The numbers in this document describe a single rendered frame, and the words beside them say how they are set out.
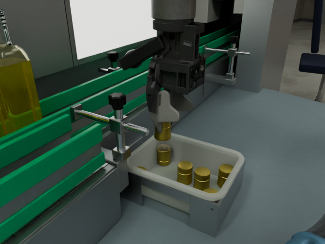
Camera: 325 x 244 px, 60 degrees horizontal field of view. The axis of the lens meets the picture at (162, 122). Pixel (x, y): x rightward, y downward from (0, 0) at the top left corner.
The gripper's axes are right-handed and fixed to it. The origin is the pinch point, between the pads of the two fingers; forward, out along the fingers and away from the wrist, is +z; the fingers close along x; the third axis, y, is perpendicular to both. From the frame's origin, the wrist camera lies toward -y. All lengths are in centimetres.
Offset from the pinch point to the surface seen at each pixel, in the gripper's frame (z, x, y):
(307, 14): 75, 1016, -79
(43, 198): 1.3, -26.9, -3.2
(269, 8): -16, 73, 2
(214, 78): 6, 51, -9
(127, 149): 1.5, -10.3, -1.1
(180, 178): 13.2, 0.6, 4.3
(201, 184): 12.6, 0.7, 9.5
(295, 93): 93, 300, -1
